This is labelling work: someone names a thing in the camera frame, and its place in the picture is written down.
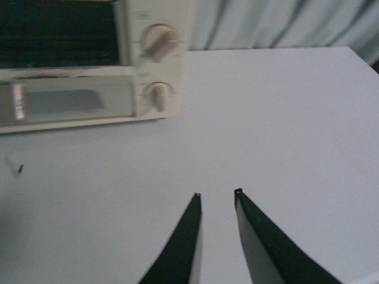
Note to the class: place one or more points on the cream oven knob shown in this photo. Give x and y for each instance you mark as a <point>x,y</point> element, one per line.
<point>158,95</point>
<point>158,40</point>

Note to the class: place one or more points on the white toaster oven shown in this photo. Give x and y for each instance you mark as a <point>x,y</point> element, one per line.
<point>46,34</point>

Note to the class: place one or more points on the upper cream oven knob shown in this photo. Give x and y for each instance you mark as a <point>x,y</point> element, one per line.
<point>158,40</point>

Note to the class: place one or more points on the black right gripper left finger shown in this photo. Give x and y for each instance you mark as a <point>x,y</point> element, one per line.
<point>180,259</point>

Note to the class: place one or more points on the lower cream oven knob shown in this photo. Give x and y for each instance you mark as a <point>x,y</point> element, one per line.
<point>158,95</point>

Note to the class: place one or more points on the white oven door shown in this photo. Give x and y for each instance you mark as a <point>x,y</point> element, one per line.
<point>62,97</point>

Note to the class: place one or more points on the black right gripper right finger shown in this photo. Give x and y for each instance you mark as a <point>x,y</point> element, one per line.
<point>271,256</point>

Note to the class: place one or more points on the pale grey curtain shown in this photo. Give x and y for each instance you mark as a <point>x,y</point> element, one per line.
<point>227,25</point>

